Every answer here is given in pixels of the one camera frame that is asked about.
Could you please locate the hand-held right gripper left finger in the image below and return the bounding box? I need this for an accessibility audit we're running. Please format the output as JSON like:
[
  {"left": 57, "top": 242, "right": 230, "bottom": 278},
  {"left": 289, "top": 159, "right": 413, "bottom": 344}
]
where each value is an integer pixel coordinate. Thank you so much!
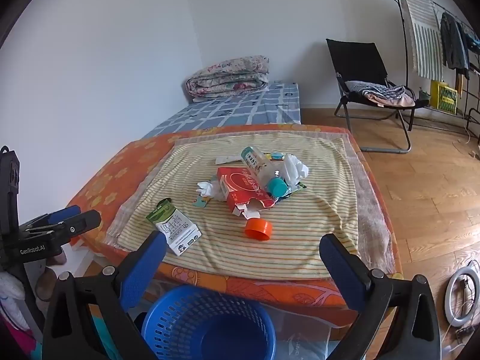
[{"left": 43, "top": 230, "right": 167, "bottom": 360}]

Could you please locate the blue green snack wrapper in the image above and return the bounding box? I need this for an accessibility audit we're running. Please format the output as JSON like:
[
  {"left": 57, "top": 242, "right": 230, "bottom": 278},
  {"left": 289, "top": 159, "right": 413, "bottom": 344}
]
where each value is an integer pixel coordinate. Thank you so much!
[{"left": 279, "top": 182, "right": 306, "bottom": 199}]

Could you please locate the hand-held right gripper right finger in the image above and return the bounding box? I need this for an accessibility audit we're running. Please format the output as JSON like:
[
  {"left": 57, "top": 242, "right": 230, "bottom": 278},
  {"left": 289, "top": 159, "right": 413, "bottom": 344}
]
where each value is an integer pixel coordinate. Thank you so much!
[{"left": 319, "top": 233, "right": 441, "bottom": 360}]

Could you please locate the red paper carton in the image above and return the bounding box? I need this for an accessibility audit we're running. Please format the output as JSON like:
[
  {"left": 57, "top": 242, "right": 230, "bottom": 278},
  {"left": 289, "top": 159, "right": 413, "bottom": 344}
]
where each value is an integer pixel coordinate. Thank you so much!
[{"left": 217, "top": 166, "right": 280, "bottom": 219}]

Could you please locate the folded floral quilt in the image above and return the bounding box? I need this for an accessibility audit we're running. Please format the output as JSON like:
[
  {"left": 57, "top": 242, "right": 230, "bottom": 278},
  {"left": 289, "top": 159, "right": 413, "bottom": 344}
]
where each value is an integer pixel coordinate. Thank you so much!
[{"left": 185, "top": 55, "right": 271, "bottom": 104}]

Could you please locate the yellow plastic crate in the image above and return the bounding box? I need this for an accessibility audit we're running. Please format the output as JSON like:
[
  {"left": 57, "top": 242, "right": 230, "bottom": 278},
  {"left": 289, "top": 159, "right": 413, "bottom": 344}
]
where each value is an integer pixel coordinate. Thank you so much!
[{"left": 429, "top": 80, "right": 459, "bottom": 115}]

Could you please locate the white ring light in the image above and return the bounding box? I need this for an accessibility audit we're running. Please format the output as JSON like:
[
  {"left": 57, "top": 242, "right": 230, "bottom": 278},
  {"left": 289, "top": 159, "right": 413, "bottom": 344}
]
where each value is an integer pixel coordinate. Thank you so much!
[{"left": 444, "top": 260, "right": 480, "bottom": 328}]

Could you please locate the blue plastic basket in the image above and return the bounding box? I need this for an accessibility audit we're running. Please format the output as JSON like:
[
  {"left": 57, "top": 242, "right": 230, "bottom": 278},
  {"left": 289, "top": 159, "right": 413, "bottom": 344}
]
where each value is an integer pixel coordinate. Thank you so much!
[{"left": 142, "top": 285, "right": 277, "bottom": 360}]

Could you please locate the black folding chair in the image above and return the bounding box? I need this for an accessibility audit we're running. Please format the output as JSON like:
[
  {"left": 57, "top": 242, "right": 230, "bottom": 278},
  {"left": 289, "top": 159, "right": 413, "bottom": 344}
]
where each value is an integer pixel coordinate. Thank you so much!
[{"left": 325, "top": 38, "right": 430, "bottom": 154}]

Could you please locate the dark hanging jacket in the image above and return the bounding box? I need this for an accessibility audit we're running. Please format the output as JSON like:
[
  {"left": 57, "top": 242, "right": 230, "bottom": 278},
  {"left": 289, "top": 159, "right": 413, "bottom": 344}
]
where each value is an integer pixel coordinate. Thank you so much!
[{"left": 439, "top": 11, "right": 470, "bottom": 79}]

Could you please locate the large white tissue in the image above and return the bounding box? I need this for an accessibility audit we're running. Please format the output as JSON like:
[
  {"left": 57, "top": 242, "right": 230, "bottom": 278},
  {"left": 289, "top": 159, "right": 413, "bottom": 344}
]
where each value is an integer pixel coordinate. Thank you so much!
[{"left": 281, "top": 154, "right": 311, "bottom": 188}]

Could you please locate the bed with blue plaid sheet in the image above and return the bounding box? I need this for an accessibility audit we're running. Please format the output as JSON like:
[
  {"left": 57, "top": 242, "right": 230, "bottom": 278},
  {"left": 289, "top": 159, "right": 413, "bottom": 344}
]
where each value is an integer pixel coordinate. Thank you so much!
[{"left": 140, "top": 80, "right": 302, "bottom": 139}]

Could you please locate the black drying rack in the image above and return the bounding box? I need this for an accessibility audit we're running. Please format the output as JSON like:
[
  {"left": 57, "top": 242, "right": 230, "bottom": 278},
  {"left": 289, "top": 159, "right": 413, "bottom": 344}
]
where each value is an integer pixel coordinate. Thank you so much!
[{"left": 386, "top": 0, "right": 480, "bottom": 136}]

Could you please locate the clear plastic bag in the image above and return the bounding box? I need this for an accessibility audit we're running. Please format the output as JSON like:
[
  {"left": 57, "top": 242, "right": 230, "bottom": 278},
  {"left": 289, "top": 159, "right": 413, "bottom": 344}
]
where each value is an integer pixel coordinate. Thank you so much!
[{"left": 270, "top": 305, "right": 361, "bottom": 360}]

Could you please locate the teal cloth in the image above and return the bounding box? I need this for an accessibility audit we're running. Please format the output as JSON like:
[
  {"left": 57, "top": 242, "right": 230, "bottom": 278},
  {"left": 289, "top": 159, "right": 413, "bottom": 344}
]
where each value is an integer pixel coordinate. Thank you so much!
[{"left": 90, "top": 307, "right": 113, "bottom": 360}]

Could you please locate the orange patterned blanket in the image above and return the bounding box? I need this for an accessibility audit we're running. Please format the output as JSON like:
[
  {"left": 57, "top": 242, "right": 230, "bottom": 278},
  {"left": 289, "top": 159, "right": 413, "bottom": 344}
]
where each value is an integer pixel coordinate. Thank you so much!
[{"left": 65, "top": 124, "right": 404, "bottom": 327}]

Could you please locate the yellow striped cloth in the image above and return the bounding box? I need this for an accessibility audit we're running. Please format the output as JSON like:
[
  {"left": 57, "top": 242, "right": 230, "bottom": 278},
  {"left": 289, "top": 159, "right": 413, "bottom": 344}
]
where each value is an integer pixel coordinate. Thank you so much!
[{"left": 116, "top": 133, "right": 361, "bottom": 281}]

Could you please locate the grey striped hanging towel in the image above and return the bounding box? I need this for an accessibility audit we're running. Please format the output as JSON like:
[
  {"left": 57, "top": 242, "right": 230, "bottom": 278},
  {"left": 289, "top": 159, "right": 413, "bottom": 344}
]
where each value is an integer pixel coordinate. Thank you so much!
[{"left": 397, "top": 0, "right": 445, "bottom": 81}]

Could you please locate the white cable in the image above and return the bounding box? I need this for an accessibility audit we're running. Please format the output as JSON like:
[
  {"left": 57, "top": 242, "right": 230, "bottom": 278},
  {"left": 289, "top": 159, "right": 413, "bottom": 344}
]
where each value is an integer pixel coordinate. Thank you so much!
[{"left": 452, "top": 114, "right": 480, "bottom": 158}]

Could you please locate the blue hanging garment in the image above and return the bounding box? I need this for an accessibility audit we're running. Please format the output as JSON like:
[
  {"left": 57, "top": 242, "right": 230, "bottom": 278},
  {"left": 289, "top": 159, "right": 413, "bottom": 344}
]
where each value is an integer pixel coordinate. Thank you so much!
[{"left": 463, "top": 30, "right": 480, "bottom": 51}]

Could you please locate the person's left hand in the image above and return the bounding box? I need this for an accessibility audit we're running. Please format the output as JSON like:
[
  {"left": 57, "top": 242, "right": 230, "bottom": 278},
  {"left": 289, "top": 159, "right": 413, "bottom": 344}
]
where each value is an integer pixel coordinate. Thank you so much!
[{"left": 47, "top": 249, "right": 68, "bottom": 268}]

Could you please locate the pile of clothes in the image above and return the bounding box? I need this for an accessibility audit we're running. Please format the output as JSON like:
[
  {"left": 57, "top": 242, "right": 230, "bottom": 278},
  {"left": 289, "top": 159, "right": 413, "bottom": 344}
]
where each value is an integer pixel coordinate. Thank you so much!
[{"left": 345, "top": 80, "right": 416, "bottom": 107}]

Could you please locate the clear bottle with teal cap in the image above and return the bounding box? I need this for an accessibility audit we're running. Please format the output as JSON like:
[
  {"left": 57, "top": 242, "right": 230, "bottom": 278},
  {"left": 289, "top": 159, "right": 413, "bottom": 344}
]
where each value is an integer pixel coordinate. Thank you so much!
[{"left": 241, "top": 146, "right": 289, "bottom": 197}]

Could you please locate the green white snack packet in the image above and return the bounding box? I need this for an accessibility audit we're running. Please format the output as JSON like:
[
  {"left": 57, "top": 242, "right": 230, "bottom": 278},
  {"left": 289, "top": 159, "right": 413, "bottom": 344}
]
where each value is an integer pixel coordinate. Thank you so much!
[{"left": 146, "top": 198, "right": 202, "bottom": 256}]

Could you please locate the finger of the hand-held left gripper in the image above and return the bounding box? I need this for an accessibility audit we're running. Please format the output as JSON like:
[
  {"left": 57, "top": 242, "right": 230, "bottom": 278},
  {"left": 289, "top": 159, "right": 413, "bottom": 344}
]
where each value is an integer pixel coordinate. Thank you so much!
[
  {"left": 49, "top": 211, "right": 102, "bottom": 239},
  {"left": 20, "top": 205, "right": 82, "bottom": 231}
]

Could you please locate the orange bottle cap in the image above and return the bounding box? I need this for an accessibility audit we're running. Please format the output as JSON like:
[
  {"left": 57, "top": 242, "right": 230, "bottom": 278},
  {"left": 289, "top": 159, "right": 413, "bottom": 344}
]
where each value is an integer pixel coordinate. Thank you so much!
[{"left": 244, "top": 218, "right": 273, "bottom": 241}]

